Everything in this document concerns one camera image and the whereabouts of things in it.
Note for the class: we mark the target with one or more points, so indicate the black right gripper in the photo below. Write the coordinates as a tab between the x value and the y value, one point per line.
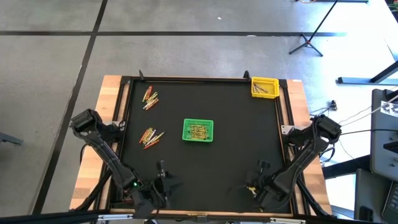
276	188

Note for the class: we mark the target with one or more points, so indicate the grey cabinet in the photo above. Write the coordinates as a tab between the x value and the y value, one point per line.
384	140

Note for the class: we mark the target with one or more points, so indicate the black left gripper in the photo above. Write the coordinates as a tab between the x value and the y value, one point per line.
150	196

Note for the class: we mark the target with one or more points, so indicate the black tripod stand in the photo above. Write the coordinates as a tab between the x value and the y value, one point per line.
321	21

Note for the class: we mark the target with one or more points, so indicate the yellow plastic basket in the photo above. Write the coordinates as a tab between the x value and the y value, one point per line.
272	93

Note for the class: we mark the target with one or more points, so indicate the green plastic basket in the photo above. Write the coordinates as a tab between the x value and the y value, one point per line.
186	123

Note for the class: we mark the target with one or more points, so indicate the orange crayon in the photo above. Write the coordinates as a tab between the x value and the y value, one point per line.
148	103
152	104
149	92
143	135

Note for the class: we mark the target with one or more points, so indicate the yellow-green crayon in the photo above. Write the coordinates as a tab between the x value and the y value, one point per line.
145	96
157	137

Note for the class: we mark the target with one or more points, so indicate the dark grey computer case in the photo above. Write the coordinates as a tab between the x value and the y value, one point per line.
373	199

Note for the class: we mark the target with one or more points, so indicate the grey floor object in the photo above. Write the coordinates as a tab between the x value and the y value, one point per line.
11	138

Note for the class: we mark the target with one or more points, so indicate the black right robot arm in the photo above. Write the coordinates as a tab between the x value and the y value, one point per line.
304	155

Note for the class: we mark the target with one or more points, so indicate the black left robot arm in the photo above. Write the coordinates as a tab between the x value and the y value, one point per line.
102	149

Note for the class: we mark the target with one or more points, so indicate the black table base leg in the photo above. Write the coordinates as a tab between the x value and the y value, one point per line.
367	81

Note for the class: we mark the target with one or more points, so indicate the orange crayon far left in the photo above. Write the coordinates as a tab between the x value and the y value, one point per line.
148	103

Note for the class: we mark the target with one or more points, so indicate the red crayon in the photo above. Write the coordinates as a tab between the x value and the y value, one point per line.
151	144

